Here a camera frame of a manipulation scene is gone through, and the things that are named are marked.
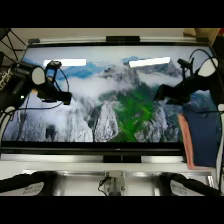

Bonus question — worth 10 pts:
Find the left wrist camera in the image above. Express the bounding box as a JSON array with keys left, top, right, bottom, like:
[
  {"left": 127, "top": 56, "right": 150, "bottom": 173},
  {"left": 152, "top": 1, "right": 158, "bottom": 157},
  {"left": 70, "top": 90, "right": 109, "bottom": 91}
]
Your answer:
[{"left": 44, "top": 60, "right": 63, "bottom": 85}]

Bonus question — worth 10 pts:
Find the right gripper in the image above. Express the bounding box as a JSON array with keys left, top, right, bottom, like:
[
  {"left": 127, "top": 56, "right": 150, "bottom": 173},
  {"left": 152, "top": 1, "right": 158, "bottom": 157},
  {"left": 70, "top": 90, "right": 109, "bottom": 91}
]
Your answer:
[{"left": 154, "top": 80, "right": 193, "bottom": 106}]

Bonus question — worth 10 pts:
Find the black cable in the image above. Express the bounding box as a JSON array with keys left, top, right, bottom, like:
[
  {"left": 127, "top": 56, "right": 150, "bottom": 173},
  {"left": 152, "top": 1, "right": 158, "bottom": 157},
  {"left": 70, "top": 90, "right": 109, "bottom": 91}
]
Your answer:
[
  {"left": 54, "top": 65, "right": 71, "bottom": 95},
  {"left": 97, "top": 176, "right": 113, "bottom": 197}
]

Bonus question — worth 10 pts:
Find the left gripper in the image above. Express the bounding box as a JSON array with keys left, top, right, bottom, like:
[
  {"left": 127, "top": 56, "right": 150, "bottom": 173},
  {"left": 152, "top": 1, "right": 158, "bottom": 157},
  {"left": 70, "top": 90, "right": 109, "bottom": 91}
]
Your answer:
[{"left": 36, "top": 86, "right": 73, "bottom": 106}]

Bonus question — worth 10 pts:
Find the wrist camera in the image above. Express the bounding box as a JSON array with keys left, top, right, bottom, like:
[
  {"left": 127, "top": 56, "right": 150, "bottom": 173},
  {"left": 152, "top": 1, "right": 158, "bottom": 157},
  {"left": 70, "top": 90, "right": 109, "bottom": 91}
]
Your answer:
[
  {"left": 176, "top": 58, "right": 195, "bottom": 80},
  {"left": 44, "top": 60, "right": 63, "bottom": 85}
]

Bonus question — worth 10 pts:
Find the navy blue T-shirt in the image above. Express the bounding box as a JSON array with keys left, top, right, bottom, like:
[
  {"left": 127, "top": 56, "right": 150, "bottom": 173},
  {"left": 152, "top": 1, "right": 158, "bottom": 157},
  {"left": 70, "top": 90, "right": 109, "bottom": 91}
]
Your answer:
[{"left": 181, "top": 104, "right": 218, "bottom": 168}]

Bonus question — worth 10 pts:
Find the silver frame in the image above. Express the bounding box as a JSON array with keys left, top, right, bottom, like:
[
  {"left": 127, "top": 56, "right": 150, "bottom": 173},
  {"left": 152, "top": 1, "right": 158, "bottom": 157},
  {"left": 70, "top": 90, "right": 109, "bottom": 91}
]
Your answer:
[{"left": 0, "top": 146, "right": 224, "bottom": 197}]

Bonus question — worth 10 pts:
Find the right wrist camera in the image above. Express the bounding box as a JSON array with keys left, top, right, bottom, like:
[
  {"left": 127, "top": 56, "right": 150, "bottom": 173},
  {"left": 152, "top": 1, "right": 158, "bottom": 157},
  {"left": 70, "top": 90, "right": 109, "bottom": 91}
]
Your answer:
[{"left": 176, "top": 58, "right": 195, "bottom": 80}]

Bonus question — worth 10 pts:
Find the pink garment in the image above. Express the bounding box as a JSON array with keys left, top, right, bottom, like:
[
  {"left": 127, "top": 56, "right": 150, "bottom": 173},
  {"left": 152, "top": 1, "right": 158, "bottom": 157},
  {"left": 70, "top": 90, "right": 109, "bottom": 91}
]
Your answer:
[{"left": 177, "top": 113, "right": 198, "bottom": 170}]

